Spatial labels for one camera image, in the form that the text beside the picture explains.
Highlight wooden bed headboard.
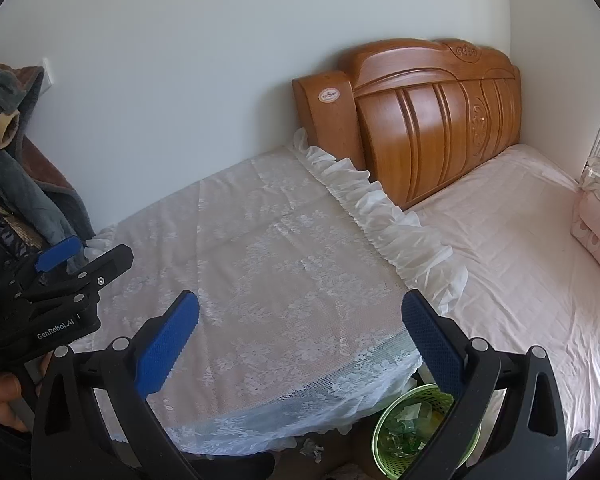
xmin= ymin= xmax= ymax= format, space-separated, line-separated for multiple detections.
xmin=291 ymin=37 xmax=522 ymax=211

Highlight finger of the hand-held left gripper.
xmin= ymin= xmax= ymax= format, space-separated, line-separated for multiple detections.
xmin=15 ymin=244 xmax=135 ymax=311
xmin=34 ymin=236 xmax=83 ymax=281

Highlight person's left hand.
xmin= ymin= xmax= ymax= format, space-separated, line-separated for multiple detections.
xmin=0 ymin=352 xmax=55 ymax=433

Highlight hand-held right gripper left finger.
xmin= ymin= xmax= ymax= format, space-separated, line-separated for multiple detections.
xmin=30 ymin=290 xmax=201 ymax=480

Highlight grey fleece garment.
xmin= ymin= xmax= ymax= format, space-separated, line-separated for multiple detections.
xmin=0 ymin=35 xmax=97 ymax=252

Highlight green plastic basket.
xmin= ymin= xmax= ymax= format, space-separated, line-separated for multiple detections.
xmin=371 ymin=382 xmax=482 ymax=478

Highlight brown garment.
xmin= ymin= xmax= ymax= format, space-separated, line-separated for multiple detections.
xmin=0 ymin=62 xmax=83 ymax=203

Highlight white lace tablecloth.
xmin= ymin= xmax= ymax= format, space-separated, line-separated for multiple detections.
xmin=65 ymin=127 xmax=468 ymax=443

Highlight grey plastic clip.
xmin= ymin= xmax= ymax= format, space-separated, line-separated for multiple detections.
xmin=570 ymin=430 xmax=595 ymax=462

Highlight bed with pink sheet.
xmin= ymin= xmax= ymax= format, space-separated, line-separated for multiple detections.
xmin=405 ymin=142 xmax=600 ymax=480

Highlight folded pink pillows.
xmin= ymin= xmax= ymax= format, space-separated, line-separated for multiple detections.
xmin=571 ymin=190 xmax=600 ymax=273

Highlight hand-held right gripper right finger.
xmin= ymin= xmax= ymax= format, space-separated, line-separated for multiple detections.
xmin=401 ymin=290 xmax=571 ymax=480

